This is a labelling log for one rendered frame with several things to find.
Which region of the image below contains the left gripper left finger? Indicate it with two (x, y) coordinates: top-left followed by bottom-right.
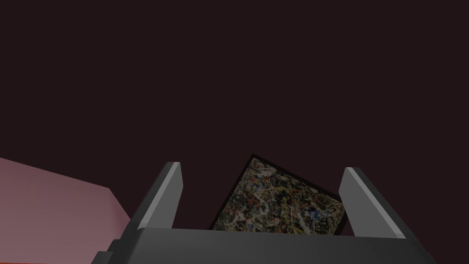
(130, 161), (184, 231)

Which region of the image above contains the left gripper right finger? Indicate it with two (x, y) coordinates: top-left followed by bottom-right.
(338, 166), (417, 239)

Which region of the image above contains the abstract speckled framed painting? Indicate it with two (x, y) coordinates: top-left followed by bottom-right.
(208, 154), (349, 236)

